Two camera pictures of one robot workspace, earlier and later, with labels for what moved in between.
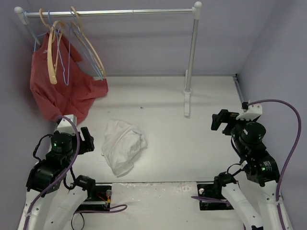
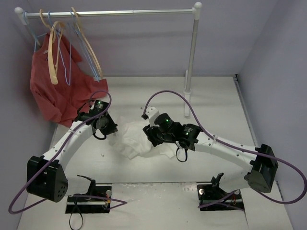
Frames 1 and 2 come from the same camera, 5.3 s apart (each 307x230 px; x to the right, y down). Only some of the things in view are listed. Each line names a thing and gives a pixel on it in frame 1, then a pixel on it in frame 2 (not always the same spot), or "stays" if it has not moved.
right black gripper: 225,121 → 151,134
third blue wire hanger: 35,36 stays
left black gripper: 87,140 → 111,128
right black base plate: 214,191 stays
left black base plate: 98,198 stays
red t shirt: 60,84 stays
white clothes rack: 24,15 stays
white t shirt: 121,142 → 130,140
